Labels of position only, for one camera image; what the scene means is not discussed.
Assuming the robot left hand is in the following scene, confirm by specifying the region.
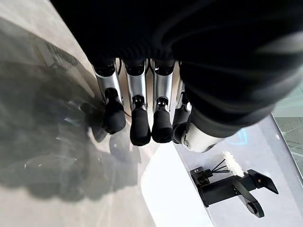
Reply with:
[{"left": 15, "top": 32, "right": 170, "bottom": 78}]
[{"left": 50, "top": 0, "right": 303, "bottom": 153}]

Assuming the white sink basin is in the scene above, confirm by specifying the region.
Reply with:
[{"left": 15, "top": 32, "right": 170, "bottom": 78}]
[{"left": 140, "top": 141, "right": 215, "bottom": 227}]

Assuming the black reed diffuser bottle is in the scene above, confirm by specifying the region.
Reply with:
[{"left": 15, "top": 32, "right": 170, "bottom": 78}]
[{"left": 190, "top": 166, "right": 212, "bottom": 187}]

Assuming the white fluffy diffuser flower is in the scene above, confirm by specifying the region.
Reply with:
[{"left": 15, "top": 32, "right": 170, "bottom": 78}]
[{"left": 222, "top": 151, "right": 245, "bottom": 178}]

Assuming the bathroom mirror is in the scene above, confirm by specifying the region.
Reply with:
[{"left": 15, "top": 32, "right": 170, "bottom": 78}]
[{"left": 271, "top": 85, "right": 303, "bottom": 180}]

